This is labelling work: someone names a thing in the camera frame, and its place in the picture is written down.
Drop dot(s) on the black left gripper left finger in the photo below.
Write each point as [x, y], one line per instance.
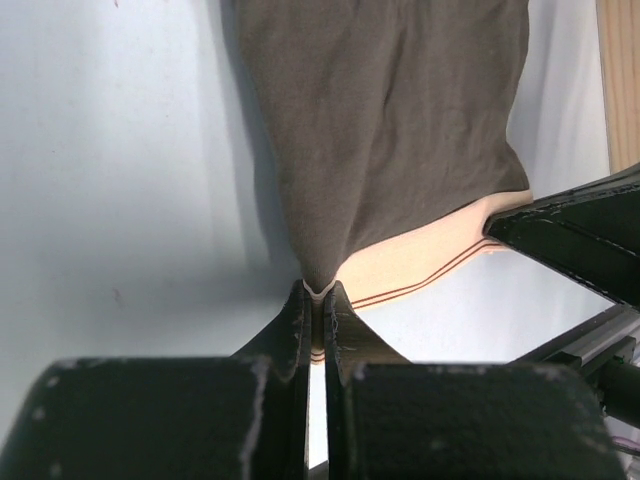
[244, 416]

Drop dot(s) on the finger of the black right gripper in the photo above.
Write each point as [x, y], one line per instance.
[589, 234]

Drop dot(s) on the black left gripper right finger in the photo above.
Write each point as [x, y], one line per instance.
[388, 418]

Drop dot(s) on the brown underwear beige waistband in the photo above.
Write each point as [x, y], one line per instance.
[388, 124]

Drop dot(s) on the wooden compartment tray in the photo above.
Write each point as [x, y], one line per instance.
[618, 31]

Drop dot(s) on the aluminium frame rail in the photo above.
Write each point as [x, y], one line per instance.
[610, 336]

